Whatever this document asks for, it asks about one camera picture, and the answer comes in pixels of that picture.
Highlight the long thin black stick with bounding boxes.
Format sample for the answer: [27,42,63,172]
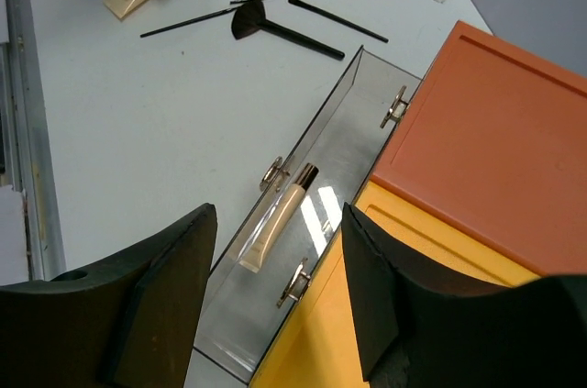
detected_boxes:
[139,0,263,39]

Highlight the black brush brown bristles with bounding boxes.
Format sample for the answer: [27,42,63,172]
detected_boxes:
[231,0,345,61]

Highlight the yellow drawer box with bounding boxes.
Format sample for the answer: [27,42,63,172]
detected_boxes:
[250,182,537,387]

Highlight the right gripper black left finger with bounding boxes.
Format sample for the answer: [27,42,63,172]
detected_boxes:
[1,204,216,387]

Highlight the dark orange drawer box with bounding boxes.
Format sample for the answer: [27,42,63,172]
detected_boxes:
[373,22,586,275]

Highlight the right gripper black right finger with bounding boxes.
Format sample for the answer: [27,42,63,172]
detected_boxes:
[341,205,586,387]

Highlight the beige tube gold cap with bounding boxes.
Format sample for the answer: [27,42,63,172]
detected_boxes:
[239,163,319,272]

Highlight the clear wide drawer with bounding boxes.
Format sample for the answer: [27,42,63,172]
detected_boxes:
[194,49,420,383]

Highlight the thin black makeup brush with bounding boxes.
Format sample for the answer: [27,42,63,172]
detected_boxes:
[288,0,389,43]

